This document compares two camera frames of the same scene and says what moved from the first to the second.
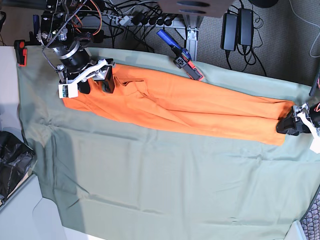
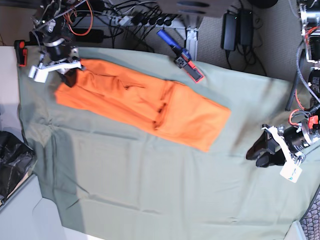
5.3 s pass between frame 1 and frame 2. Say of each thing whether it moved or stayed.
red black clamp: stayed
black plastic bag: stayed
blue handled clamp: stayed
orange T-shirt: moved
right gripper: moved
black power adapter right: stayed
